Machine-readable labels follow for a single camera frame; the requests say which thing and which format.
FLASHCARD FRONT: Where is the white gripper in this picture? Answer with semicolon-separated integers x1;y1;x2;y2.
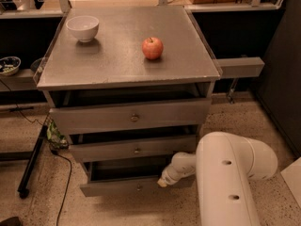
157;164;195;187

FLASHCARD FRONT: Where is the grey bottom drawer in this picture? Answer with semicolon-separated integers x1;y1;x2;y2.
79;160;196;198

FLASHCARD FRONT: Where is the grey drawer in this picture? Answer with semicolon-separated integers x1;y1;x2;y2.
70;135;197;162
50;98;211;135
79;160;196;198

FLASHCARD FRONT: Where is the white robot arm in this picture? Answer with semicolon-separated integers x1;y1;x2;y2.
158;132;277;226

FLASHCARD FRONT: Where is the grey middle drawer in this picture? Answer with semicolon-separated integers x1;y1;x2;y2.
70;135;197;162

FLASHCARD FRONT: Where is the grey top drawer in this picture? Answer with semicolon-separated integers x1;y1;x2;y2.
50;98;211;135

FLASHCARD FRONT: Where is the grey drawer cabinet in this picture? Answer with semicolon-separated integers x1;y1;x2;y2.
33;5;223;185

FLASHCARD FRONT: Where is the green snack bag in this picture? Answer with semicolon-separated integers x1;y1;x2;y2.
46;121;69;149

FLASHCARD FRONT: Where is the white floor panel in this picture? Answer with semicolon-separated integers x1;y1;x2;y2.
280;157;301;208

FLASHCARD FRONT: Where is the red apple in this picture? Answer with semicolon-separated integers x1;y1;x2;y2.
142;37;164;60

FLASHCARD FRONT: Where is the grey side shelf beam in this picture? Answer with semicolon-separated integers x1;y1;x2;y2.
217;57;264;79

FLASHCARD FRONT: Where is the black metal bar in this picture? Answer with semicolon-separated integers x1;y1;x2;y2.
17;125;47;199

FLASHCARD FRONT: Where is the white ceramic bowl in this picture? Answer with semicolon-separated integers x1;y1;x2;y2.
66;16;99;42

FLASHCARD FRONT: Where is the patterned small bowl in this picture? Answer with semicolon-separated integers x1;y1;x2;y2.
0;56;21;76

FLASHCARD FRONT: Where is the black floor cable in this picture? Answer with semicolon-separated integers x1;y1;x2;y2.
50;148;73;226

